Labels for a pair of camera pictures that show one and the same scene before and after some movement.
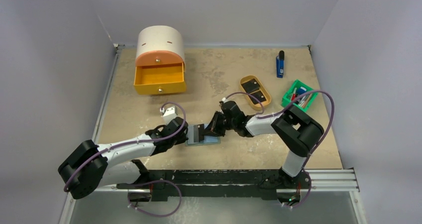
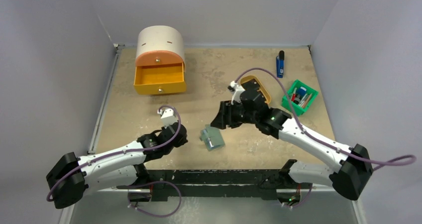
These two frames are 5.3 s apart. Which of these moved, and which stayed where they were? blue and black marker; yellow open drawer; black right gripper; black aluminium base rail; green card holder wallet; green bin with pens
Moved: green card holder wallet; black right gripper
Stayed: green bin with pens; blue and black marker; yellow open drawer; black aluminium base rail
